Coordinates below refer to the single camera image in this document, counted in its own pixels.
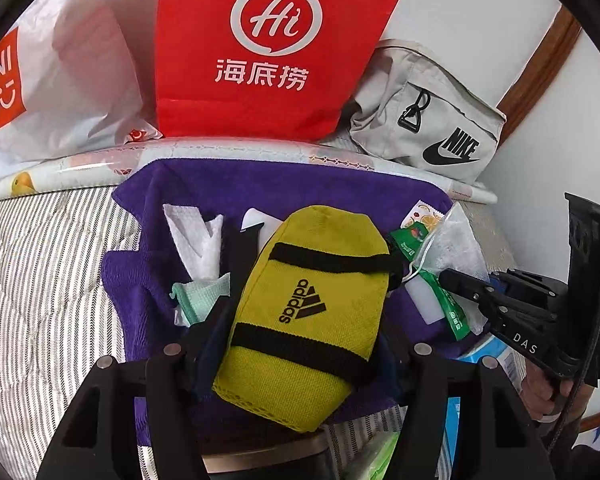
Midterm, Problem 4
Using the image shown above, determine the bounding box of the red paper bag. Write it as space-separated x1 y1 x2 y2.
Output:
155 0 415 143

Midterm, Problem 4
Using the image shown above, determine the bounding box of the rolled fruit print mat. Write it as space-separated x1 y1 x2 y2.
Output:
0 135 498 206

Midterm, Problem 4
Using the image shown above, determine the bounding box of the light green wipes pack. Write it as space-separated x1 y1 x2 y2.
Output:
347 430 406 480

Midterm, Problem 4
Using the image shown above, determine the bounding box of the black cable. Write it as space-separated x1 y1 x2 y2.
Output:
545 240 600 466

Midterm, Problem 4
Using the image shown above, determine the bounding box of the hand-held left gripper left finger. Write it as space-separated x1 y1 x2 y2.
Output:
37 305 236 480

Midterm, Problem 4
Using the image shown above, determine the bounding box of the mint green cloth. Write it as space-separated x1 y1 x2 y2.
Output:
171 274 231 328

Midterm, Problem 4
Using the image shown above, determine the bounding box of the purple towel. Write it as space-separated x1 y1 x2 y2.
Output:
102 157 461 446

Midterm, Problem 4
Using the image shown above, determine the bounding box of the blue tissue pack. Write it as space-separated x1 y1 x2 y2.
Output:
440 335 526 480

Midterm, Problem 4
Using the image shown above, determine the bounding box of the white plastic shopping bag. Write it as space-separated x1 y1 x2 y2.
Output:
0 0 163 181

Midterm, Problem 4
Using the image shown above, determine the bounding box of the yellow pouch with black straps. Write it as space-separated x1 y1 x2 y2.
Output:
212 205 403 433

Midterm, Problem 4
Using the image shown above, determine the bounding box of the wooden frame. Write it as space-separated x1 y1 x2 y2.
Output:
497 5 583 126

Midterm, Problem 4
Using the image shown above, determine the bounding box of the white sponge block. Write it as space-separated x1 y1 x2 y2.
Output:
241 207 286 246
405 280 453 331

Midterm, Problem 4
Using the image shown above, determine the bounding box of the clear packet with green label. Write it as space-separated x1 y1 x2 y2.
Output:
400 200 491 336

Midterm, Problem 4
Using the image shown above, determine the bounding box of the green snack packet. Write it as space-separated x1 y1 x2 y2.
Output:
390 225 471 343

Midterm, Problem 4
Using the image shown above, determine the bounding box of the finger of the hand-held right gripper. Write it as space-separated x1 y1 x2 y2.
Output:
439 269 511 333
492 270 563 311

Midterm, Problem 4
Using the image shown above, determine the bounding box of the white cloth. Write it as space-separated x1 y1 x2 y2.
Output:
162 203 226 281

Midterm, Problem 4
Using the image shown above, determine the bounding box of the person's right hand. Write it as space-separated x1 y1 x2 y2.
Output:
522 360 588 423

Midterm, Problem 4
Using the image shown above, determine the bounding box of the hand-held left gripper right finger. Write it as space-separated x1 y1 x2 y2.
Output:
380 326 553 480

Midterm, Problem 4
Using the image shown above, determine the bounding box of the grey fabric bag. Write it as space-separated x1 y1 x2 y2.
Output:
347 39 508 183

